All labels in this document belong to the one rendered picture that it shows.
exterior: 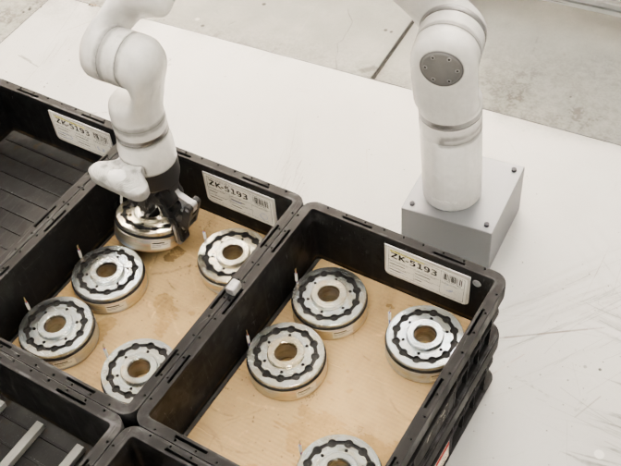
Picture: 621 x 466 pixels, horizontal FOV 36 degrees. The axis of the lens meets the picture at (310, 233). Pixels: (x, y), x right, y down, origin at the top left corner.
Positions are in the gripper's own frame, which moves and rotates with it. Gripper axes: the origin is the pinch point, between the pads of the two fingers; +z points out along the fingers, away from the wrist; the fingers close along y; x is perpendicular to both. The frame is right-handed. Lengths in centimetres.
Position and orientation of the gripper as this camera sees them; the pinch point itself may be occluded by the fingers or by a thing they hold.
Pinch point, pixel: (166, 226)
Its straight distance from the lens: 141.0
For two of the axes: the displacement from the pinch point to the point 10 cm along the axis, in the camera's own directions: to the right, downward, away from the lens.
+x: -5.3, 6.7, -5.3
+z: 0.6, 6.5, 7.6
